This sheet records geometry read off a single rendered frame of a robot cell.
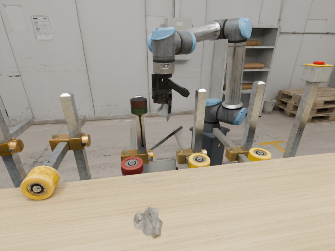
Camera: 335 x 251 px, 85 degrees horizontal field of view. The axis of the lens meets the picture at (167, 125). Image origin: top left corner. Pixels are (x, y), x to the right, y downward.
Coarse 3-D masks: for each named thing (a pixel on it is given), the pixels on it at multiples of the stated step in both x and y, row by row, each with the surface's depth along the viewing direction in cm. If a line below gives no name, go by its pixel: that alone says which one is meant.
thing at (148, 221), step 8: (152, 208) 48; (136, 216) 45; (144, 216) 46; (152, 216) 46; (136, 224) 44; (144, 224) 43; (152, 224) 44; (160, 224) 44; (144, 232) 42; (152, 232) 42; (160, 232) 42
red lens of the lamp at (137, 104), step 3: (132, 102) 63; (135, 102) 63; (138, 102) 63; (141, 102) 63; (144, 102) 64; (132, 105) 64; (135, 105) 63; (138, 105) 63; (141, 105) 64; (144, 105) 64
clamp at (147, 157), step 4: (128, 152) 79; (132, 152) 79; (136, 152) 79; (148, 152) 80; (152, 152) 80; (124, 156) 77; (128, 156) 77; (132, 156) 77; (136, 156) 77; (140, 156) 78; (144, 156) 78; (148, 156) 79; (152, 156) 79; (144, 160) 79; (148, 160) 79; (152, 160) 80
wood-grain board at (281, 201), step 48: (0, 192) 54; (96, 192) 54; (144, 192) 54; (192, 192) 54; (240, 192) 54; (288, 192) 54; (0, 240) 41; (48, 240) 41; (96, 240) 41; (144, 240) 41; (192, 240) 41; (240, 240) 41; (288, 240) 41
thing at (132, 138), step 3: (132, 129) 102; (135, 129) 103; (132, 132) 99; (135, 132) 99; (132, 135) 96; (135, 135) 96; (132, 138) 93; (135, 138) 93; (132, 141) 90; (135, 141) 90; (132, 144) 87; (135, 144) 87; (132, 147) 85; (135, 147) 85
